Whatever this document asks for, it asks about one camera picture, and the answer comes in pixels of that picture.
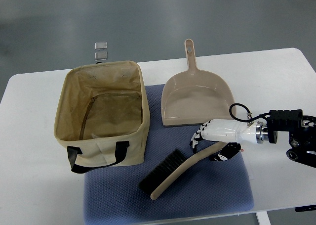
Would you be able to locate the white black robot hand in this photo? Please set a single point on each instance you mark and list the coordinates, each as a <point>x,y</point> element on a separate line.
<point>231,132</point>

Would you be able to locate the pink hand broom black bristles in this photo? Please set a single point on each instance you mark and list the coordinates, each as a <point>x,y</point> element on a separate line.
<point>171,168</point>

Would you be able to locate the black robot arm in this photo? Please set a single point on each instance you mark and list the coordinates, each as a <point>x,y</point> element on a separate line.
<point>264,127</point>

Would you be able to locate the beige fabric storage bag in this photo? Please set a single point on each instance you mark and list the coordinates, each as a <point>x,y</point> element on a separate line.
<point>103,116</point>

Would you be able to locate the pink plastic dustpan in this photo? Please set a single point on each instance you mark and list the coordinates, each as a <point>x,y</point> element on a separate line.
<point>194,96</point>

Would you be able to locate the white table leg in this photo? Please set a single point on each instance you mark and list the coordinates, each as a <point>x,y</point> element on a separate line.
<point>263,218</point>

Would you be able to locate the black table control panel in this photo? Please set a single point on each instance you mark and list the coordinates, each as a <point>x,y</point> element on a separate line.
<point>305,208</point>

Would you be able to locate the blue quilted mat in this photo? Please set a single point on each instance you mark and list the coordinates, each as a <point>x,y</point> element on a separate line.
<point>112,195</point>

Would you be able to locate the lower clear floor tile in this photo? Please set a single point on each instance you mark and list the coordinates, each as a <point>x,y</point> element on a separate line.
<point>101,55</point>

